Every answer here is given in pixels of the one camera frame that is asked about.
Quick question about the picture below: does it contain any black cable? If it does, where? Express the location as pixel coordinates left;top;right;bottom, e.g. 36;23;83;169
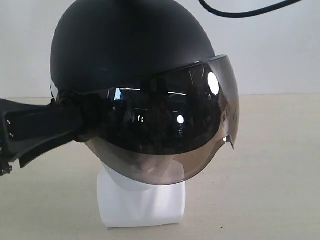
198;0;303;19

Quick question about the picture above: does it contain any black helmet with tinted visor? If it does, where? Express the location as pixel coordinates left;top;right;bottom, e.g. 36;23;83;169
50;0;240;186

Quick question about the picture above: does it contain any white mannequin head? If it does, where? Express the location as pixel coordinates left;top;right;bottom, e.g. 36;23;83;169
96;139;187;222

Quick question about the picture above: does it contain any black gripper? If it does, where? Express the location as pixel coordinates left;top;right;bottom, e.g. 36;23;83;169
0;99;88;176

